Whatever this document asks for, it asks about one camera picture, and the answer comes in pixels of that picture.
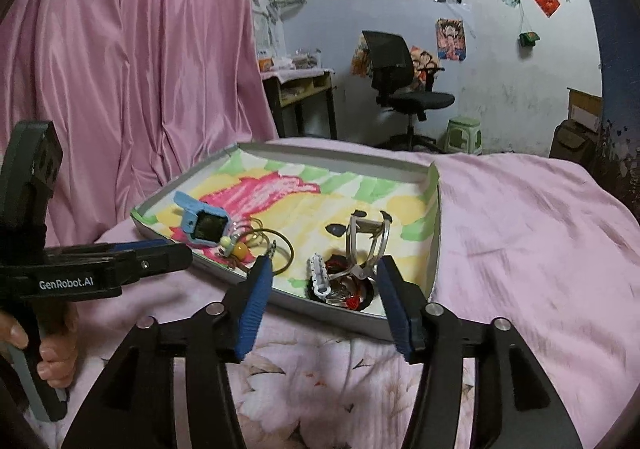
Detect cartoon wall poster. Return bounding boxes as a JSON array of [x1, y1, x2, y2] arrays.
[[436, 18, 469, 63]]

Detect cardboard boxes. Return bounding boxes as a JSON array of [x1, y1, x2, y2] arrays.
[[548, 88, 604, 171]]

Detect blue smartwatch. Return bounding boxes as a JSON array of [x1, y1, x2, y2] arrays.
[[173, 190, 236, 248]]

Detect green plastic stool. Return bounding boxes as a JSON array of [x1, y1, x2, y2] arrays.
[[444, 116, 484, 156]]

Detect black office chair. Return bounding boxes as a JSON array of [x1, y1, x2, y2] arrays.
[[361, 30, 456, 153]]

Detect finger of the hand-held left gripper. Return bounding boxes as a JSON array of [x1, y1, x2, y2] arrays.
[[95, 239, 169, 254], [120, 244, 194, 278]]

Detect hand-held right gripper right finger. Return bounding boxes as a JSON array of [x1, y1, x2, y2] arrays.
[[377, 255, 583, 449]]

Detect silver ring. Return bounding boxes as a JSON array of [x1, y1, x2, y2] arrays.
[[325, 283, 358, 308]]

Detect cartoon poster behind chair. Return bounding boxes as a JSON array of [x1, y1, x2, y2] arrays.
[[410, 46, 444, 91]]

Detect beige hair claw clip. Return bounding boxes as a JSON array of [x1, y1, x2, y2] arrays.
[[344, 210, 394, 281]]

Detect wooden desk with shelf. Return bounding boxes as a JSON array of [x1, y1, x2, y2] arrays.
[[259, 63, 339, 141]]

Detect grey cardboard box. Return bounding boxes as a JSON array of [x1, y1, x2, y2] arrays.
[[130, 142, 443, 342]]

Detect pink satin curtain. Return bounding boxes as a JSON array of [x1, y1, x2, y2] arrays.
[[0, 0, 281, 250]]

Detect white hair clip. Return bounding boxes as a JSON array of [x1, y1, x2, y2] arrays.
[[306, 253, 332, 298]]

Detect dark blue printed cloth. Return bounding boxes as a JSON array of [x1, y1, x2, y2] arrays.
[[570, 0, 640, 210]]

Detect brown hair tie yellow bead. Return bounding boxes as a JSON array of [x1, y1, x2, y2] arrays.
[[231, 227, 297, 276]]

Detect printed cartoon cloth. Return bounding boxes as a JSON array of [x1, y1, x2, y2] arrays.
[[137, 152, 438, 319]]

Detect person's left hand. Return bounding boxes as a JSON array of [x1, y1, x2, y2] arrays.
[[0, 304, 79, 388]]

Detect pink floral blanket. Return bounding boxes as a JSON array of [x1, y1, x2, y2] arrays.
[[55, 136, 640, 449]]

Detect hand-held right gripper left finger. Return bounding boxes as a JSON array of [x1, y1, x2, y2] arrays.
[[62, 255, 274, 449]]

